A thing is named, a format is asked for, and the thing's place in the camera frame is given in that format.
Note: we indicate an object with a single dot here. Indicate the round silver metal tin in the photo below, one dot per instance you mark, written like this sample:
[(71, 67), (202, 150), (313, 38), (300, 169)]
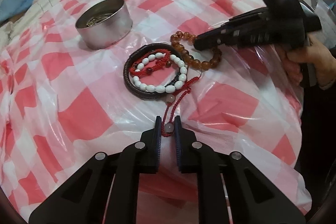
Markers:
[(104, 24)]

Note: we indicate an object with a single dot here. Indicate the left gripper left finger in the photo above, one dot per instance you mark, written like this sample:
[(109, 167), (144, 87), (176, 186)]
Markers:
[(105, 188)]

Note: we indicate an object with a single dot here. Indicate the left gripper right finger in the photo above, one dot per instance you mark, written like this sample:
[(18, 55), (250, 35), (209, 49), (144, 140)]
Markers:
[(230, 188)]

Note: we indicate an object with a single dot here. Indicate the right hand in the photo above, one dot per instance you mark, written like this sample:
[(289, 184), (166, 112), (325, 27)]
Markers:
[(315, 54)]

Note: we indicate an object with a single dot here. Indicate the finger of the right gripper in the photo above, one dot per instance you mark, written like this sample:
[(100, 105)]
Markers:
[(244, 30)]

